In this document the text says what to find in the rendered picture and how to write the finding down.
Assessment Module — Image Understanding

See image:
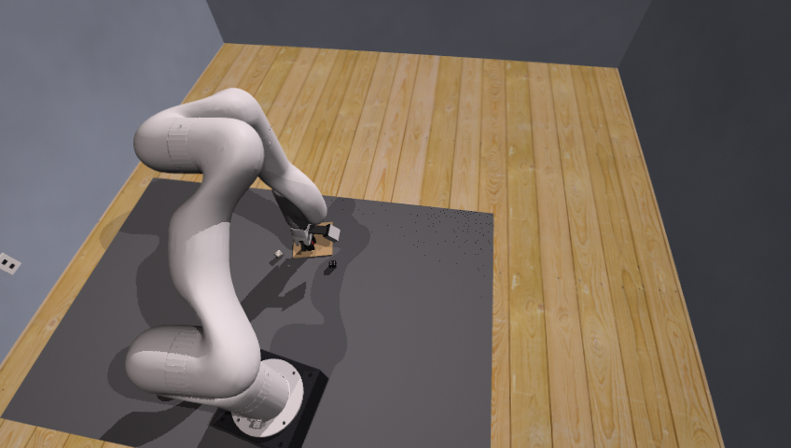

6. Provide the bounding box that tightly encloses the tan mat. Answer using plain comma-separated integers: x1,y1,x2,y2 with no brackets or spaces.
293,222,333,259

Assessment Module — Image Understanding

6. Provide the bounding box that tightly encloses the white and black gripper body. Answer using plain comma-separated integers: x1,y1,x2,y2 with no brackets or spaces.
290,224,312,246

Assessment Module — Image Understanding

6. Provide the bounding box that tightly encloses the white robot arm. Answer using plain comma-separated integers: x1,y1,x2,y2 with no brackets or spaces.
125,88,340,438

